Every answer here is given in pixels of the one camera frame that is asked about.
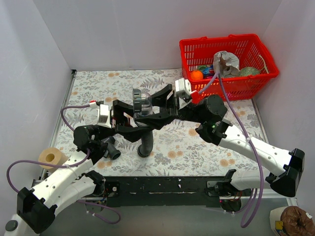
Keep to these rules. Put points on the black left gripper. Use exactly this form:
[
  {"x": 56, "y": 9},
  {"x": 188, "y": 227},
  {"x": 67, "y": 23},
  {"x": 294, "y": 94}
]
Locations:
[{"x": 114, "y": 114}]

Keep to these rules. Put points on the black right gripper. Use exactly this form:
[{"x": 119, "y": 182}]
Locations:
[{"x": 171, "y": 103}]

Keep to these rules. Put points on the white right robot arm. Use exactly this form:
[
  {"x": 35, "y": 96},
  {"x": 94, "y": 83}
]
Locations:
[{"x": 278, "y": 169}]

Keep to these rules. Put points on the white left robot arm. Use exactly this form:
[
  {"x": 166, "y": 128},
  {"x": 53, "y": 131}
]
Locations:
[{"x": 72, "y": 179}]

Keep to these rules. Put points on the grey tee pipe fitting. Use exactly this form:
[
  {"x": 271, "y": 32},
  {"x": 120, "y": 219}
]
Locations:
[{"x": 112, "y": 148}]

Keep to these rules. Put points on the orange fruit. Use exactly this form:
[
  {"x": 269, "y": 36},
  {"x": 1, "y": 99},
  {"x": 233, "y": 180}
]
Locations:
[{"x": 196, "y": 75}]

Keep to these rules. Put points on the colourful snack packet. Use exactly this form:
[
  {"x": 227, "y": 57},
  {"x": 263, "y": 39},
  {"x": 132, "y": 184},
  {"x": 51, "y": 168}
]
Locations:
[{"x": 207, "y": 70}]

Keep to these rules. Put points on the red plastic basket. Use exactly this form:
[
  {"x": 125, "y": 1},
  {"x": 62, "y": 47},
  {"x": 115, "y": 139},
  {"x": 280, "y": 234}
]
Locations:
[{"x": 243, "y": 61}]

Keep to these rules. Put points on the crumpled grey paper bag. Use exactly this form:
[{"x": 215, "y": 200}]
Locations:
[{"x": 226, "y": 64}]

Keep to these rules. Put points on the beige tape roll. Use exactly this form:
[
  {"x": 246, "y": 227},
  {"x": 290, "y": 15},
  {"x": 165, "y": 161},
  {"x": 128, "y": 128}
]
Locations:
[{"x": 53, "y": 156}]

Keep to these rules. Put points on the green netted melon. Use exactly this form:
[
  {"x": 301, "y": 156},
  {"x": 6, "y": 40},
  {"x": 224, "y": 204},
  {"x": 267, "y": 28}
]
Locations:
[{"x": 251, "y": 71}]

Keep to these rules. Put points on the white grey button device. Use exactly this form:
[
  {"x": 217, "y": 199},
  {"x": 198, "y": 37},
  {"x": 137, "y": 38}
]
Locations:
[{"x": 16, "y": 226}]

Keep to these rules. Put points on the brown item in white cup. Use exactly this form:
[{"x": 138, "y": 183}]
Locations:
[{"x": 291, "y": 221}]

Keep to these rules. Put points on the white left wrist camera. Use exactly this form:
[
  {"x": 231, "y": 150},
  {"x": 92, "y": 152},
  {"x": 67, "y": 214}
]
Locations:
[{"x": 103, "y": 113}]

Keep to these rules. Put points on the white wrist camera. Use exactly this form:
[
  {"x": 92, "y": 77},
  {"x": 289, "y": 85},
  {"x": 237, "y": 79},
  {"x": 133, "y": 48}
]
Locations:
[
  {"x": 185, "y": 93},
  {"x": 103, "y": 113}
]

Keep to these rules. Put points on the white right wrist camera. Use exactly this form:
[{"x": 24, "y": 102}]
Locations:
[{"x": 185, "y": 93}]

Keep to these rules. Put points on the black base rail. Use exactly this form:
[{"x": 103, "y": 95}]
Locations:
[{"x": 164, "y": 191}]

